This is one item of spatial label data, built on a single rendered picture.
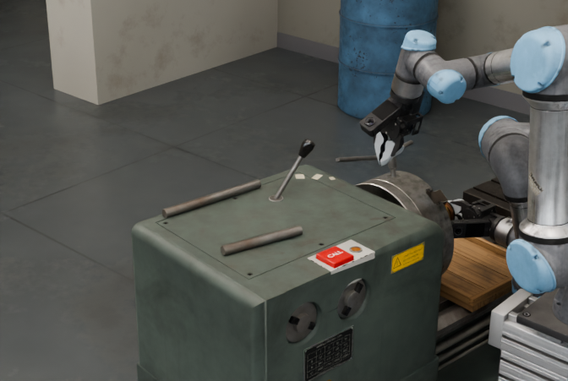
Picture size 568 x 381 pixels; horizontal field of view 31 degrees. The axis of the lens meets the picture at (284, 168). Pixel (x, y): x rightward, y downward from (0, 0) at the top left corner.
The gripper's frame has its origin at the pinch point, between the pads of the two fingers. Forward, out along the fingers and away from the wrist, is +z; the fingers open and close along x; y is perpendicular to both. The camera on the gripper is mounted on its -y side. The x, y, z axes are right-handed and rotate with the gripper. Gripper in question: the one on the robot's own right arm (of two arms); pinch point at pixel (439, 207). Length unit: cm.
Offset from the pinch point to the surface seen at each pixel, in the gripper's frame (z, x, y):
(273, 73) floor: 365, -107, 248
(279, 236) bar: -12, 19, -70
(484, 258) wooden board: -6.2, -19.1, 14.6
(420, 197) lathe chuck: -11.3, 14.0, -22.0
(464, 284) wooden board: -12.2, -19.1, -1.7
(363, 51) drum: 258, -62, 230
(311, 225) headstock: -11, 18, -59
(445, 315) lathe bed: -17.5, -21.2, -15.6
